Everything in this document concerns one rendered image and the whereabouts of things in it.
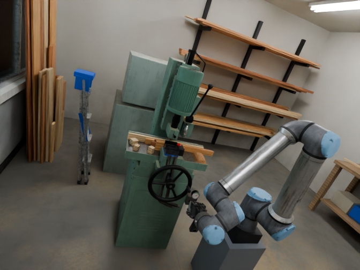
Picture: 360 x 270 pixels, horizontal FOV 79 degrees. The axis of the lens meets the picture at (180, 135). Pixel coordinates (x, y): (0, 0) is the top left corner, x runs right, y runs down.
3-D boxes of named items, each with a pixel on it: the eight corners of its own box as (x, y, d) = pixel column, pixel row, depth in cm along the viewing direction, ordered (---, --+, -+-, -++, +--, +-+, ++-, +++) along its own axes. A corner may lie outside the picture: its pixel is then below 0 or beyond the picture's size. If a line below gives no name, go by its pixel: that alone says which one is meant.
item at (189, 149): (144, 143, 162) (145, 139, 161) (144, 142, 164) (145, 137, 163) (212, 156, 178) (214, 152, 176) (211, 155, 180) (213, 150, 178)
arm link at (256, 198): (248, 202, 162) (260, 184, 156) (265, 220, 150) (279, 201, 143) (234, 204, 154) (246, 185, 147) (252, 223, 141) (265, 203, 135)
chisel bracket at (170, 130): (166, 139, 160) (170, 129, 157) (164, 132, 172) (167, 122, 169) (176, 141, 162) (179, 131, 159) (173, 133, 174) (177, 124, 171)
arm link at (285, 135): (295, 108, 117) (197, 188, 113) (316, 118, 108) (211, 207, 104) (297, 121, 125) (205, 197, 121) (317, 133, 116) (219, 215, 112)
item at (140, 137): (127, 139, 161) (128, 133, 159) (127, 137, 162) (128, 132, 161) (201, 153, 177) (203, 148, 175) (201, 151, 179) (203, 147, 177)
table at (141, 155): (122, 165, 139) (125, 157, 137) (125, 143, 166) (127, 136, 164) (209, 179, 155) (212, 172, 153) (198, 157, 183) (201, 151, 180)
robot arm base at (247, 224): (248, 212, 167) (254, 203, 164) (260, 233, 151) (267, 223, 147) (226, 209, 162) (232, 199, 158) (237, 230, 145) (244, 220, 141)
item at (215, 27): (155, 146, 369) (202, -15, 282) (151, 132, 417) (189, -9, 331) (279, 165, 461) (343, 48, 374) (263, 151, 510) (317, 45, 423)
